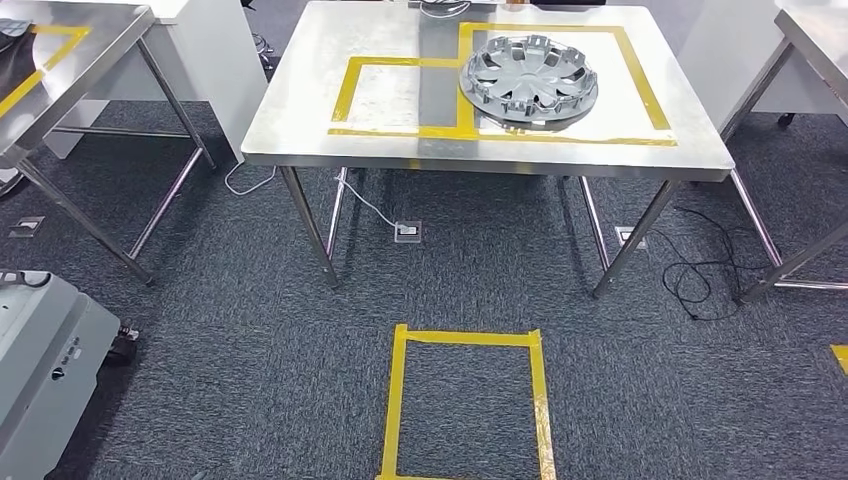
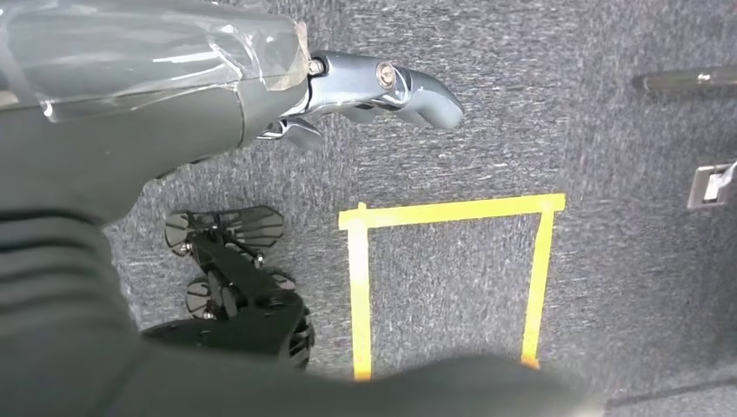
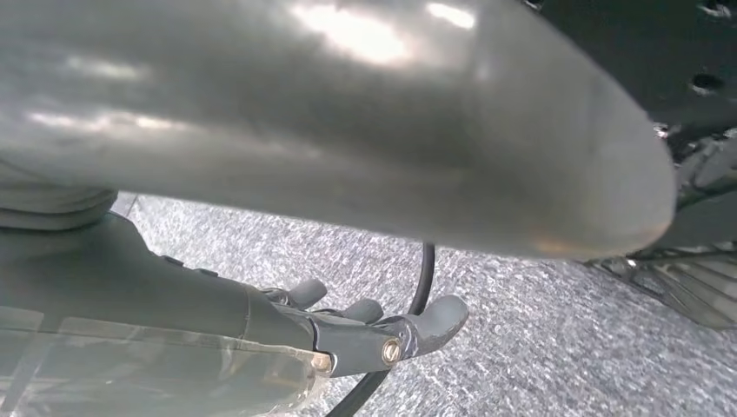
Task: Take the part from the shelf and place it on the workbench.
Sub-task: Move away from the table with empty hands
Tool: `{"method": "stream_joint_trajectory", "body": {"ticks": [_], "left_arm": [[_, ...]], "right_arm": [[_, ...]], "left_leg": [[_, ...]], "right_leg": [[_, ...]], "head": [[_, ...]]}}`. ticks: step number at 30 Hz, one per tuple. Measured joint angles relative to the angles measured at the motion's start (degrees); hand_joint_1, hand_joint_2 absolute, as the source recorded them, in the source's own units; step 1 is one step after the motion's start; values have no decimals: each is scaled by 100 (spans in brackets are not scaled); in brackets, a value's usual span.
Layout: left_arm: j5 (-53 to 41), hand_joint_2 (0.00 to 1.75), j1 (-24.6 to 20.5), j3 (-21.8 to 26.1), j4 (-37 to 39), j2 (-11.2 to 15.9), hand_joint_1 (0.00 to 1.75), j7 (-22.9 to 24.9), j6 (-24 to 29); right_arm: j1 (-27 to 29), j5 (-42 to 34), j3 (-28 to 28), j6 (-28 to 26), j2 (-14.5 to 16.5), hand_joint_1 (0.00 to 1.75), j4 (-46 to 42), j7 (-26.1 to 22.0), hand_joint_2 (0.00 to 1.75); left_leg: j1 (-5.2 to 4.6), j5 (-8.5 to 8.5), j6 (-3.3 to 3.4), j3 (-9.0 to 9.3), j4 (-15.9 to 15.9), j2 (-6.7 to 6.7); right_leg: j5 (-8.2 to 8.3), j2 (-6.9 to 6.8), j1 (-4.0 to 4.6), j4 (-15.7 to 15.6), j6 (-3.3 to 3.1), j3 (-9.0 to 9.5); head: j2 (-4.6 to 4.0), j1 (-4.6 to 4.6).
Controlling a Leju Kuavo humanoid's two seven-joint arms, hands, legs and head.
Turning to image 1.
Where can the silver plastic wheel cover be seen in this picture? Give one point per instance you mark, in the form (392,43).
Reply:
(530,79)

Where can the steel workbench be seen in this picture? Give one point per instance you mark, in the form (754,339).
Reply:
(298,106)
(815,40)

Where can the steel floor socket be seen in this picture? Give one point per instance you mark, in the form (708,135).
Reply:
(408,232)
(26,226)
(629,237)

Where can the white side table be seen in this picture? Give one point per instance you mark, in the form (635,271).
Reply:
(212,66)

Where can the black caster wheel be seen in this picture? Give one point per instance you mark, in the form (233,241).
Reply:
(786,120)

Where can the grey machine housing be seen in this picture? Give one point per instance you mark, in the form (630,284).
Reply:
(40,371)

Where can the yellow tape outline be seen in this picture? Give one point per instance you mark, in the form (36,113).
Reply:
(40,73)

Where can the steel table frame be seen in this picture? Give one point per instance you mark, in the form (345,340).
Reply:
(99,53)

